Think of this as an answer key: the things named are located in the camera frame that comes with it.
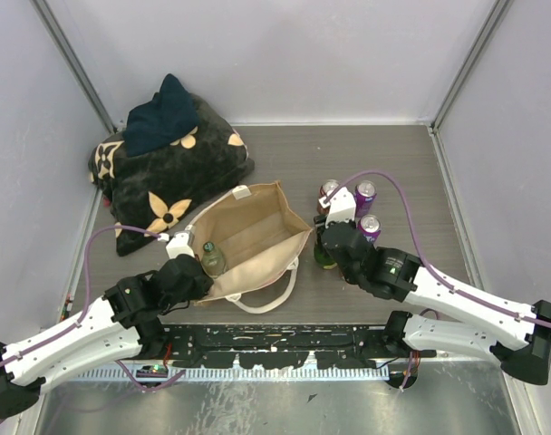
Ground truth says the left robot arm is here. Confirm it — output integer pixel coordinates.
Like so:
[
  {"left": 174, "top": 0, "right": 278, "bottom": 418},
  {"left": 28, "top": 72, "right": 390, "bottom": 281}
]
[{"left": 0, "top": 255, "right": 213, "bottom": 420}]

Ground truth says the clear soda water bottle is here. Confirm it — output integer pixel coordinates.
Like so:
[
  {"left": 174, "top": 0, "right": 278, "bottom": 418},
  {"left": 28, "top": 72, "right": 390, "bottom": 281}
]
[{"left": 201, "top": 241, "right": 227, "bottom": 278}]

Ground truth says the black floral blanket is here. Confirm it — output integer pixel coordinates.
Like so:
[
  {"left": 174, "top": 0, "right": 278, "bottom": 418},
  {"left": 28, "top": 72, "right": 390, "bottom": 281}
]
[{"left": 88, "top": 93, "right": 255, "bottom": 256}]

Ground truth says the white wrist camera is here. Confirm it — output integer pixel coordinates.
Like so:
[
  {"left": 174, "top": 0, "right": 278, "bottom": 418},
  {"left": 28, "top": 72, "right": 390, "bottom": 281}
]
[
  {"left": 318, "top": 187, "right": 356, "bottom": 227},
  {"left": 166, "top": 230, "right": 195, "bottom": 259}
]

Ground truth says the purple soda can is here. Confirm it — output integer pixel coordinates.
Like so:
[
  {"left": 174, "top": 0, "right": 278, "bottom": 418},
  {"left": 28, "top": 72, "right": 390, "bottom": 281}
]
[
  {"left": 357, "top": 214, "right": 382, "bottom": 243},
  {"left": 354, "top": 180, "right": 377, "bottom": 218}
]

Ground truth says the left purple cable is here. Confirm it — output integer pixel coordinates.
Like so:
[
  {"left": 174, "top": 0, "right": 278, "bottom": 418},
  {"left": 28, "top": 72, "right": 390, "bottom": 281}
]
[{"left": 0, "top": 225, "right": 186, "bottom": 430}]

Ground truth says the red cola can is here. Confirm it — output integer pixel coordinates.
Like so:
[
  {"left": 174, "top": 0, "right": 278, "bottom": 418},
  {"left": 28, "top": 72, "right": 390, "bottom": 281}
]
[{"left": 316, "top": 179, "right": 339, "bottom": 215}]

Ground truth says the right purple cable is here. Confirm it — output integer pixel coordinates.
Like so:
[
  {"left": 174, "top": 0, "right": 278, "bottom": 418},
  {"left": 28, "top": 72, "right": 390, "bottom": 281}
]
[{"left": 320, "top": 169, "right": 551, "bottom": 391}]

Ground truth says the green glass bottle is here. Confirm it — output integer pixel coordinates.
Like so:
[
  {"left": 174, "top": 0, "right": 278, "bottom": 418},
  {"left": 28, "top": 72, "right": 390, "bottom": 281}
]
[{"left": 313, "top": 232, "right": 337, "bottom": 270}]

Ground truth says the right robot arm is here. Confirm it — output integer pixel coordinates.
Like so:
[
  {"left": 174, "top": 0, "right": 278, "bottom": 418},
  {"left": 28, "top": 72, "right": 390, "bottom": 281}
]
[{"left": 314, "top": 215, "right": 551, "bottom": 385}]

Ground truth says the purple cable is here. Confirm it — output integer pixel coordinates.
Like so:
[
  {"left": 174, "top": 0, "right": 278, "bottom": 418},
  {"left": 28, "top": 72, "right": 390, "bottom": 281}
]
[
  {"left": 0, "top": 225, "right": 186, "bottom": 430},
  {"left": 320, "top": 169, "right": 551, "bottom": 391}
]

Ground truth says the navy blue cloth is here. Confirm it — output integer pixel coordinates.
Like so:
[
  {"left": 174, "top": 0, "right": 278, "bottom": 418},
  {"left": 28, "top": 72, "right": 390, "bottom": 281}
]
[{"left": 122, "top": 73, "right": 199, "bottom": 157}]

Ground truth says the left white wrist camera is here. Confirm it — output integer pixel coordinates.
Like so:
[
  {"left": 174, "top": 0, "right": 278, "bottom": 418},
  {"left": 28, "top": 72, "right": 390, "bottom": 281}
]
[{"left": 166, "top": 230, "right": 195, "bottom": 259}]

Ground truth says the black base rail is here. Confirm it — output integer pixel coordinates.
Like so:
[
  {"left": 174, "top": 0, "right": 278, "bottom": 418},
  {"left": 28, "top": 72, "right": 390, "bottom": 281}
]
[{"left": 134, "top": 324, "right": 410, "bottom": 370}]

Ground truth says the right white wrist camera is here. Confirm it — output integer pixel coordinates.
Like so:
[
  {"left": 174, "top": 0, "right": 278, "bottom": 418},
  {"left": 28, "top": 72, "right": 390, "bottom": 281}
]
[{"left": 318, "top": 187, "right": 356, "bottom": 227}]

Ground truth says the canvas tote bag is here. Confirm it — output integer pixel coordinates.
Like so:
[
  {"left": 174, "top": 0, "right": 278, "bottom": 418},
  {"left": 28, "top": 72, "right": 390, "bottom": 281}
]
[{"left": 186, "top": 181, "right": 313, "bottom": 314}]

